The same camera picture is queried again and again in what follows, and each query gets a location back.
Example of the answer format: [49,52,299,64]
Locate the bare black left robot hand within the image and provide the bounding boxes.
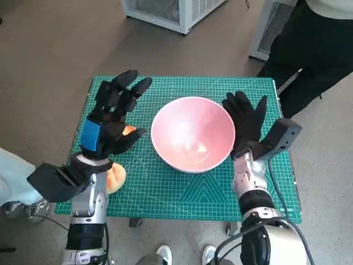
[79,69,153,161]

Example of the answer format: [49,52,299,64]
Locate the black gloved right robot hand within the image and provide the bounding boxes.
[222,91,268,161]

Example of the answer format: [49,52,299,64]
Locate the round toy bread bun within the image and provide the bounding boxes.
[106,162,127,195]

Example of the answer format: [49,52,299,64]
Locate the pink bowl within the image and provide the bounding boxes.
[151,96,236,174]

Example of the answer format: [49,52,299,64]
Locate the green cutting mat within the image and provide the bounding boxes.
[54,76,302,224]

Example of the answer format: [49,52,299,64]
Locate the white mesh cabinet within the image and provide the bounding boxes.
[121,0,228,35]
[249,0,297,60]

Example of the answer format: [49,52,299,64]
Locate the person in black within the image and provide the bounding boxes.
[256,0,353,119]

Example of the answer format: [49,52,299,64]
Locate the person in light trousers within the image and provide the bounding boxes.
[0,147,53,223]

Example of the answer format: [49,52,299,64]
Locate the person's white shoe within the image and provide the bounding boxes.
[202,245,218,265]
[156,245,172,265]

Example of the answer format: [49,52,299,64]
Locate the person's grey trouser leg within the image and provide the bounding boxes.
[137,253,163,265]

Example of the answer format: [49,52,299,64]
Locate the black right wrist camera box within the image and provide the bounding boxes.
[255,118,303,161]

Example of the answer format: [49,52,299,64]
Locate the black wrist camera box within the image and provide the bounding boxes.
[255,118,303,161]
[26,162,83,205]

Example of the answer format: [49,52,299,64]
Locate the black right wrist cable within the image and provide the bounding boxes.
[266,160,289,216]

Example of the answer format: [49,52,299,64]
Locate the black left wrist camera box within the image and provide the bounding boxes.
[26,162,83,205]

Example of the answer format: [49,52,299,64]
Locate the thin black floor cable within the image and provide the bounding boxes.
[41,215,69,231]

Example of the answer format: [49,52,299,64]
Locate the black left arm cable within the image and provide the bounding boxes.
[103,223,111,265]

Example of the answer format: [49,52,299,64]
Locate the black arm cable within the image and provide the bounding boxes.
[213,218,315,265]
[103,223,111,265]

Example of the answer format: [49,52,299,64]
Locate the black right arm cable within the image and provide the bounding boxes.
[213,218,315,265]

